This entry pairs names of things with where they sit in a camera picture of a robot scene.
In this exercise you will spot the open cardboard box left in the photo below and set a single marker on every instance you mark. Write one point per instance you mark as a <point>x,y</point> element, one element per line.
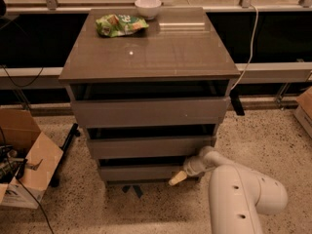
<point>22,132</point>

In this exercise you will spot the green snack bag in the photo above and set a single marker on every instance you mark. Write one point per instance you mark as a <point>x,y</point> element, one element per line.
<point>119,25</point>

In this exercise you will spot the grey top drawer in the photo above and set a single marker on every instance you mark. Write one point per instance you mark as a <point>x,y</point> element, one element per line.
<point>121,105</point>

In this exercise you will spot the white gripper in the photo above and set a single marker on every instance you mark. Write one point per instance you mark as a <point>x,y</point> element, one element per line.
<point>192,168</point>

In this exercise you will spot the white ceramic bowl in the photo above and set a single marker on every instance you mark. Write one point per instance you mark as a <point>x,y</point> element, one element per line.
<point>148,9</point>

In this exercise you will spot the grey bottom drawer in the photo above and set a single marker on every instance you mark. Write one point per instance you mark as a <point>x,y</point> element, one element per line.
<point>140,169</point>

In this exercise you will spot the black stand leg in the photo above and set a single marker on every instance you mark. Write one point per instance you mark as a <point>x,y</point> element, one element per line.
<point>74,132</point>

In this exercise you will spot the grey drawer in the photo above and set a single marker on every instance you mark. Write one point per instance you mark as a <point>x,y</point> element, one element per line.
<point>152,141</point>
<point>121,105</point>
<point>140,169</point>

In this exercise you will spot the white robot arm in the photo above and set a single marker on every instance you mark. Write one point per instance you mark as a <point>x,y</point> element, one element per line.
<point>237,194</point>

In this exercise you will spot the grey middle drawer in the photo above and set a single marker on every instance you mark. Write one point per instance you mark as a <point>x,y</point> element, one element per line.
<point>152,141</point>

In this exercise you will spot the grey drawer cabinet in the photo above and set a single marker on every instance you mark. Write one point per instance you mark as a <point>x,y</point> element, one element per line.
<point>180,44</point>

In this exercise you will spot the cardboard box right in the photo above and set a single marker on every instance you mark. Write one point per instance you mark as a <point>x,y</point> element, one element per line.
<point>303,113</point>

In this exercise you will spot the black bracket behind cabinet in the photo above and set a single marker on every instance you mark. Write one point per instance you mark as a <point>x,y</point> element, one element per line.
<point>236,103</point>

